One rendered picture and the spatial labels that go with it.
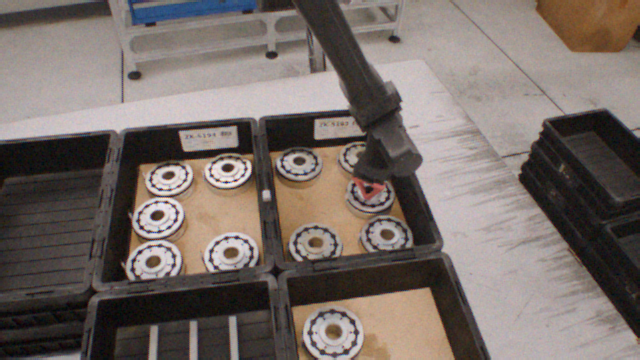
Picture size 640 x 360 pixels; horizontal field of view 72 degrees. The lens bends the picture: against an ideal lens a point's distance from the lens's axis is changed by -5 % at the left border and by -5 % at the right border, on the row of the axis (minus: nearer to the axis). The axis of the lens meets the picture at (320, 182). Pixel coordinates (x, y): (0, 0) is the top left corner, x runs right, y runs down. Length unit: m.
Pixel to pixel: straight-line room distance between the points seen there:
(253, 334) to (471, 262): 0.54
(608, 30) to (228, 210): 3.08
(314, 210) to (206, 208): 0.23
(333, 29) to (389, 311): 0.51
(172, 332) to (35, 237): 0.38
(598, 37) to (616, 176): 1.89
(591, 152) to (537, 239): 0.75
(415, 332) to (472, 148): 0.69
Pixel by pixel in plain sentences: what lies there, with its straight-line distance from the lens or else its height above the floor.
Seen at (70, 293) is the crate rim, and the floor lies 0.93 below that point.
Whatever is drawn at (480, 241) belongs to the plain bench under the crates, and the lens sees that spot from 1.17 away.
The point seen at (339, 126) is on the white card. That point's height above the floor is 0.89.
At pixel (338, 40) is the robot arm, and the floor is 1.28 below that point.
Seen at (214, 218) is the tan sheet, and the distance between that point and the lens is 0.98.
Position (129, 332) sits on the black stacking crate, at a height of 0.83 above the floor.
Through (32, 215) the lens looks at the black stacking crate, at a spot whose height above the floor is 0.83.
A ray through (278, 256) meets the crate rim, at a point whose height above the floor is 0.93.
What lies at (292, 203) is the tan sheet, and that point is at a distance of 0.99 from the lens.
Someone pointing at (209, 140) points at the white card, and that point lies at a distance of 1.06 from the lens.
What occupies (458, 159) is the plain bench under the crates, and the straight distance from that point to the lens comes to 1.34.
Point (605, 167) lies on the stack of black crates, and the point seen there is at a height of 0.49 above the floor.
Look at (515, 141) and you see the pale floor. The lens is 2.62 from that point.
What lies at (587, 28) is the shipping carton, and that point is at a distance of 3.55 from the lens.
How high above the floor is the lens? 1.59
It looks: 48 degrees down
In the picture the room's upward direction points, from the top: 3 degrees clockwise
